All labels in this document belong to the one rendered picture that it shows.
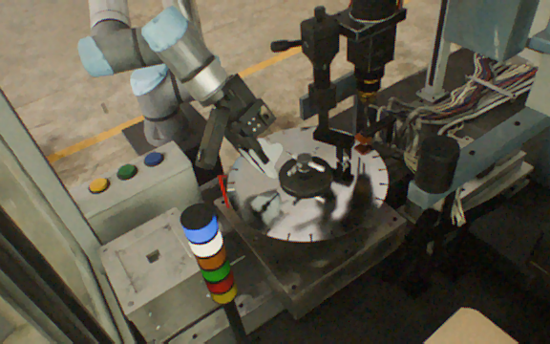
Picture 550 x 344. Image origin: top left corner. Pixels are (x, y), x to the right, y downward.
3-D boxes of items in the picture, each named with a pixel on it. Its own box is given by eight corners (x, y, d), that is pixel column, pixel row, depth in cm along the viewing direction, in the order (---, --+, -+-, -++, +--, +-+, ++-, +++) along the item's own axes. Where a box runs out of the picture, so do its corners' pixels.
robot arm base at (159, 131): (139, 130, 142) (129, 105, 135) (180, 112, 147) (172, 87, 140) (157, 153, 132) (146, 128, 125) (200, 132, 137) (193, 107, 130)
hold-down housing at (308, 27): (316, 119, 82) (311, 18, 68) (304, 107, 85) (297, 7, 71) (341, 109, 84) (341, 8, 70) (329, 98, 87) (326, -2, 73)
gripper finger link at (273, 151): (298, 161, 85) (271, 127, 81) (279, 182, 83) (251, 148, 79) (289, 161, 87) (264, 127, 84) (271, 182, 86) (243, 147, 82)
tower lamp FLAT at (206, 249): (200, 263, 58) (195, 250, 56) (185, 242, 61) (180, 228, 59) (228, 246, 60) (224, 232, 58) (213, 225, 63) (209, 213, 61)
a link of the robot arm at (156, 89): (140, 100, 136) (125, 62, 127) (182, 91, 137) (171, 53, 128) (140, 122, 128) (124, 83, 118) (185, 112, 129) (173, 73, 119)
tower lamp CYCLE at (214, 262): (204, 276, 61) (200, 264, 59) (191, 255, 63) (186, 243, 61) (232, 259, 62) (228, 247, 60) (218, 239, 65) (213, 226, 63)
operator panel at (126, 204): (104, 257, 105) (77, 218, 95) (91, 229, 112) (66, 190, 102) (204, 203, 115) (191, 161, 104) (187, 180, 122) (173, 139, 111)
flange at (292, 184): (326, 200, 83) (325, 191, 82) (271, 191, 87) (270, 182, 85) (337, 161, 91) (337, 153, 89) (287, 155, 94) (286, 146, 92)
